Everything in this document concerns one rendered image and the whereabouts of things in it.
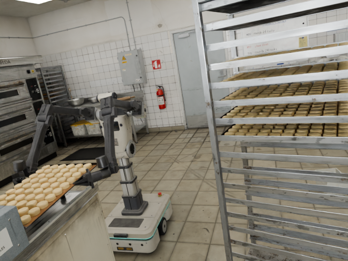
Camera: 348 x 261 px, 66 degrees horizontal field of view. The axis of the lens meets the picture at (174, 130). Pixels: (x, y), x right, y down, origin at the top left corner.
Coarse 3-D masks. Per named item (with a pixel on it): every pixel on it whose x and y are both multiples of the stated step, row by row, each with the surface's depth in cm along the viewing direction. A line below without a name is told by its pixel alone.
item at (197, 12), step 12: (192, 0) 121; (204, 36) 125; (204, 48) 125; (204, 60) 127; (204, 72) 128; (204, 84) 130; (216, 132) 138; (216, 144) 138; (216, 156) 139; (216, 168) 142; (216, 180) 144; (228, 228) 152; (228, 240) 152; (228, 252) 155
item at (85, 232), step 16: (96, 192) 170; (80, 208) 154; (96, 208) 167; (32, 224) 145; (64, 224) 140; (80, 224) 152; (96, 224) 166; (48, 240) 129; (64, 240) 139; (80, 240) 151; (96, 240) 165; (32, 256) 120; (48, 256) 128; (64, 256) 138; (80, 256) 150; (96, 256) 164; (112, 256) 180
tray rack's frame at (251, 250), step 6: (198, 0) 119; (204, 0) 118; (210, 0) 119; (252, 252) 193; (258, 252) 192; (264, 252) 192; (294, 252) 187; (264, 258) 186; (270, 258) 185; (276, 258) 184; (282, 258) 183; (288, 258) 183; (294, 258) 182
